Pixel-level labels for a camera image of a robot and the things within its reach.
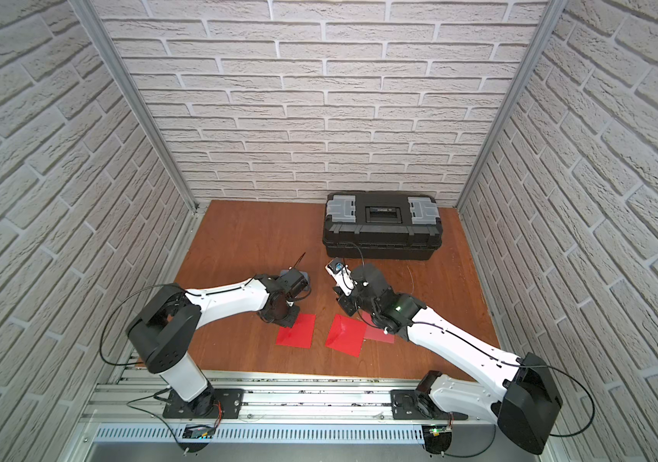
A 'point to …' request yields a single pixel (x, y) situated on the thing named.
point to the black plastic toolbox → (388, 225)
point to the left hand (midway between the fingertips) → (291, 317)
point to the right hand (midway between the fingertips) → (344, 282)
